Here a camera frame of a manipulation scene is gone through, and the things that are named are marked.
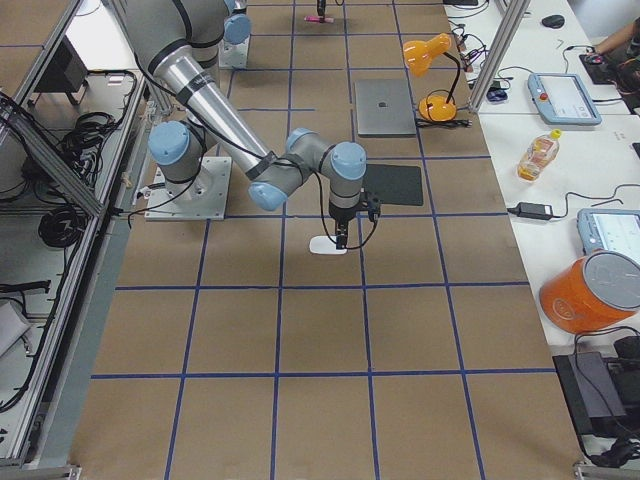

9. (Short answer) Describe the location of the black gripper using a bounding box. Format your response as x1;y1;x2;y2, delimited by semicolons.
329;190;381;249
316;0;327;16

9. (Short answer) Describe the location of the pink highlighter pen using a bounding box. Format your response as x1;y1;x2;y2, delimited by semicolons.
304;15;335;24

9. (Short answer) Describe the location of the white computer mouse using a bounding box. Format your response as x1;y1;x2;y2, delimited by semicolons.
309;235;347;255

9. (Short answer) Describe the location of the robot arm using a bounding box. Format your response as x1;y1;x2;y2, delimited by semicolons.
223;0;334;45
122;1;380;250

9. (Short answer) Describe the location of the black mousepad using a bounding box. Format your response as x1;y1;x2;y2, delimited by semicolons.
363;164;424;206

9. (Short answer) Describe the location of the silver laptop notebook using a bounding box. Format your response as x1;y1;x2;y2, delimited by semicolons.
354;79;416;138

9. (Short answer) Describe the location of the black mouse on desk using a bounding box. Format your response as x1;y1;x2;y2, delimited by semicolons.
540;14;565;29

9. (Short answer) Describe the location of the orange desk lamp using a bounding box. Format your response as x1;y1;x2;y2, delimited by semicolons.
402;33;459;123

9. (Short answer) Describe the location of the black power adapter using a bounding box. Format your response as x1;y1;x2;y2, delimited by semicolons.
507;202;560;221

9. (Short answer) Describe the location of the yellow drink bottle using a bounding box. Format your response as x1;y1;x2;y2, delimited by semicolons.
517;129;563;181

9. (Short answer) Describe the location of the teach pendant upper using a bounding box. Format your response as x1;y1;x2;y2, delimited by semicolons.
527;73;602;126

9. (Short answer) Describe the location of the teach pendant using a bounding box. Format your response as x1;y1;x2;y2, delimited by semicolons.
527;73;602;126
577;208;639;263

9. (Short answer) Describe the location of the orange cylindrical container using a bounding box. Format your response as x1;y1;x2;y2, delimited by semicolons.
539;250;639;334

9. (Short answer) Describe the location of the teach pendant lower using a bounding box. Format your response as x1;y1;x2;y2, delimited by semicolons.
577;208;639;263

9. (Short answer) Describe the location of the black device lower right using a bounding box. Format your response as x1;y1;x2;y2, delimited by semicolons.
553;352;639;438

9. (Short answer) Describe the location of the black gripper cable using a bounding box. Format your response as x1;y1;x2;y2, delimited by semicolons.
319;174;384;251

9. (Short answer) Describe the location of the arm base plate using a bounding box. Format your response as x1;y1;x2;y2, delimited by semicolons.
218;37;250;70
143;156;232;221

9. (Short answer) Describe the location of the aluminium frame post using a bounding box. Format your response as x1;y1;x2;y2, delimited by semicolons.
468;0;530;113

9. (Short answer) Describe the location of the bundle of black cables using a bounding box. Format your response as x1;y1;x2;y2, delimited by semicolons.
38;204;87;250

